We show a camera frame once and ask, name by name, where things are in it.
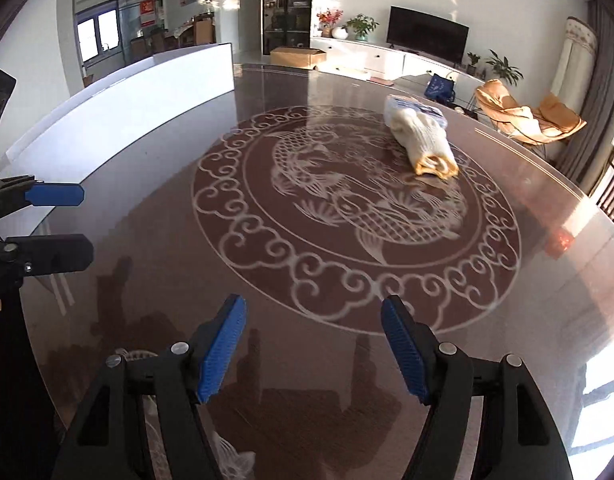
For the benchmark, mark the long white knit glove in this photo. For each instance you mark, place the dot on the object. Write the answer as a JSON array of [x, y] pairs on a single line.
[[427, 145]]

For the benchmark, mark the red flower bouquet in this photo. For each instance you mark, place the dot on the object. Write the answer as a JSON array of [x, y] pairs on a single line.
[[329, 19]]

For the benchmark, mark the black glass display cabinet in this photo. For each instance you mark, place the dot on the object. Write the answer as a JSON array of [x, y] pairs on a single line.
[[287, 5]]

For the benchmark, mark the white patterned curtain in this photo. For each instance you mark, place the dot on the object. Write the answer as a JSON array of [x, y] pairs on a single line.
[[577, 60]]

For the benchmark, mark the black television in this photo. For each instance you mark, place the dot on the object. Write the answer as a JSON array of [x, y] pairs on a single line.
[[427, 35]]

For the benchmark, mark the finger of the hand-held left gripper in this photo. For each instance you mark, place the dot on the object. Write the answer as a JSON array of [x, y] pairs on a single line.
[[57, 255], [57, 195]]

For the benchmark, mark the white cardboard container box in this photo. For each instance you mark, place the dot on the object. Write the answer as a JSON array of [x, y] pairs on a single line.
[[137, 105]]

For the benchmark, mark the red wall poster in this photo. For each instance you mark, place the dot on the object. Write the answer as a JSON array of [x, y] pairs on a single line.
[[148, 12]]

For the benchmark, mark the green potted plant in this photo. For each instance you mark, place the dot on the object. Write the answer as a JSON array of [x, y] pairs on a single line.
[[362, 25]]

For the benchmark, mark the white television cabinet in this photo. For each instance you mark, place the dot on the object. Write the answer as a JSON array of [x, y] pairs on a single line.
[[387, 62]]

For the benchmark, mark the balcony window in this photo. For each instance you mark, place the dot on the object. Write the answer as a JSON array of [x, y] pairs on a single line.
[[99, 35]]

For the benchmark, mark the small potted plant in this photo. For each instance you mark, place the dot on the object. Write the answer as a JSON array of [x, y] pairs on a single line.
[[473, 62]]

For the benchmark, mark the grey curtain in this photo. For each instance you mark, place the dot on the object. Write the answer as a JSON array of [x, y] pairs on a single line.
[[604, 110]]

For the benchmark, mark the orange lounge chair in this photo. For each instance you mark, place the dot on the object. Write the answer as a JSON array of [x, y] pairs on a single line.
[[527, 117]]

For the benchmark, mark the wooden dining chair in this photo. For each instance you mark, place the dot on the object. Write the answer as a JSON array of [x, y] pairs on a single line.
[[204, 30]]

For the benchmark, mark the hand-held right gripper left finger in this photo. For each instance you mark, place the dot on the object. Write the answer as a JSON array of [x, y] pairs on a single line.
[[222, 350]]

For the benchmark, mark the clear plastic box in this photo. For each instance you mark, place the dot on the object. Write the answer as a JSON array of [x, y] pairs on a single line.
[[412, 105]]

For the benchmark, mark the dining table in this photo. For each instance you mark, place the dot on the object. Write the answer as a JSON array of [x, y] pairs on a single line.
[[182, 35]]

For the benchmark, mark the blue tote bag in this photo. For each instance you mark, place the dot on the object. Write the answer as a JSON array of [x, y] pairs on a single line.
[[439, 89]]

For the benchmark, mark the large leafy potted plant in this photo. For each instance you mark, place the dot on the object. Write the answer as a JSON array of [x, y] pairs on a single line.
[[503, 67]]

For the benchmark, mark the brown cardboard box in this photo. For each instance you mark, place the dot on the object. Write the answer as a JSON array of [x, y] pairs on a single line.
[[297, 57]]

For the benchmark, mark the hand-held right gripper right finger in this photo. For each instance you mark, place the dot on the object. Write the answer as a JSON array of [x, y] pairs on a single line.
[[404, 350]]

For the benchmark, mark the white round vase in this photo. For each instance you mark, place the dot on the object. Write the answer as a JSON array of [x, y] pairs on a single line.
[[339, 33]]

